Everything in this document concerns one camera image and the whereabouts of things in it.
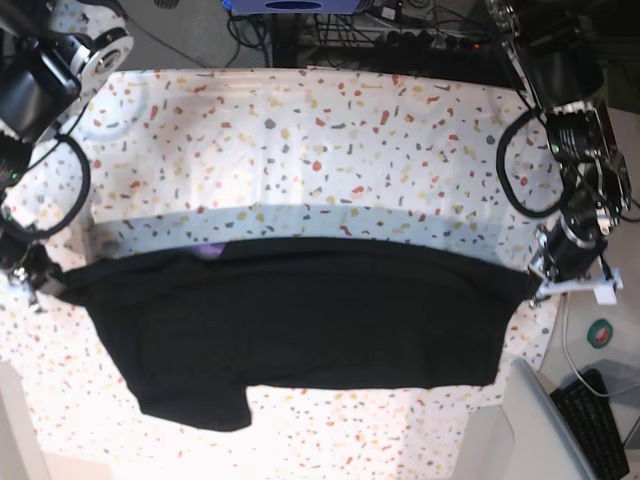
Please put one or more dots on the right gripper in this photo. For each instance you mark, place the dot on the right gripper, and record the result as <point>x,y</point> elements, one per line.
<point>29,267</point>

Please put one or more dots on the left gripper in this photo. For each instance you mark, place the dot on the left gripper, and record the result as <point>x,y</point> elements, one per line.
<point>567,253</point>

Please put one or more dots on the black t-shirt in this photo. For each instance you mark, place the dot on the black t-shirt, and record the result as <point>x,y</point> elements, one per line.
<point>190,335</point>

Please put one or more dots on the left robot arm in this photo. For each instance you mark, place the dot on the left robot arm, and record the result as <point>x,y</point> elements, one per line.
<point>557,74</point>

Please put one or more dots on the black keyboard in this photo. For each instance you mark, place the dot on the black keyboard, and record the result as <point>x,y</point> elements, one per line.
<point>591,421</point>

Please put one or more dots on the terrazzo pattern tablecloth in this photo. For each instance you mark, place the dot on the terrazzo pattern tablecloth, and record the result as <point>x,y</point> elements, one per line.
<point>181,157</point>

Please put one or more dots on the grey laptop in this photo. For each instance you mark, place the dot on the grey laptop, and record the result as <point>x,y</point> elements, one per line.
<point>544,447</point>

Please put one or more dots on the black power strip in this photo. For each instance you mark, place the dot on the black power strip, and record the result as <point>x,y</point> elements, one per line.
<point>418,40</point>

